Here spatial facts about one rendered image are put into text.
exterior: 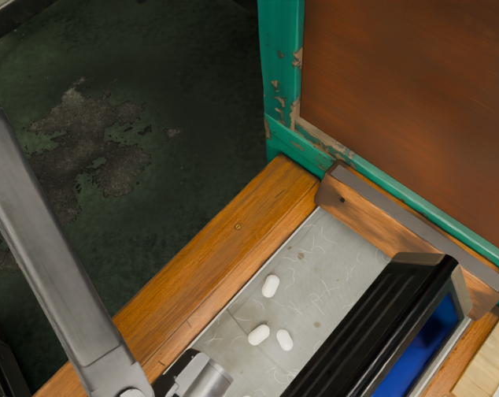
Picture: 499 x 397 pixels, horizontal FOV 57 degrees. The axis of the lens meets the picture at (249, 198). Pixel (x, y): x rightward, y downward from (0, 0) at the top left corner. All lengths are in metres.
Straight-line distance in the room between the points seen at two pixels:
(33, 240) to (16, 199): 0.05
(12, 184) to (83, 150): 1.41
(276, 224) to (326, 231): 0.09
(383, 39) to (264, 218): 0.37
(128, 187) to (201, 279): 1.07
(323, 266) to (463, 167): 0.29
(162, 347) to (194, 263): 0.14
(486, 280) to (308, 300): 0.26
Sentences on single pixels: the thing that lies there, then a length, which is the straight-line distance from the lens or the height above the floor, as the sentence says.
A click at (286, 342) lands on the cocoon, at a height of 0.76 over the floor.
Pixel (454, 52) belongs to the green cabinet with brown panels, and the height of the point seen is 1.13.
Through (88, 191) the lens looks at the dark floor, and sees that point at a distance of 1.84.
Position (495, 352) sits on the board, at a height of 0.78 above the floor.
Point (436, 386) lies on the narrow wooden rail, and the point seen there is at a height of 0.76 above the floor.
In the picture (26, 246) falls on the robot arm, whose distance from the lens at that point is 0.53.
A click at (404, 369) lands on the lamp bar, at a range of 0.41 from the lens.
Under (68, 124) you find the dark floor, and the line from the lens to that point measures 2.05.
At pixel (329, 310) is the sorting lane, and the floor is 0.74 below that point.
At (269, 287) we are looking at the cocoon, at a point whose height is 0.76.
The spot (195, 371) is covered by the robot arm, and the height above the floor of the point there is 0.89.
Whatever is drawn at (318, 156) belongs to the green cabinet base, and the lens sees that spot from 0.78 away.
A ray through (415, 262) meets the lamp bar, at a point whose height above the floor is 1.09.
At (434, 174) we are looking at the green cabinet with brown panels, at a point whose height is 0.94.
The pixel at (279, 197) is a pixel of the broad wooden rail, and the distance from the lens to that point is 0.81.
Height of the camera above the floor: 1.48
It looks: 62 degrees down
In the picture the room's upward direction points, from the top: 8 degrees counter-clockwise
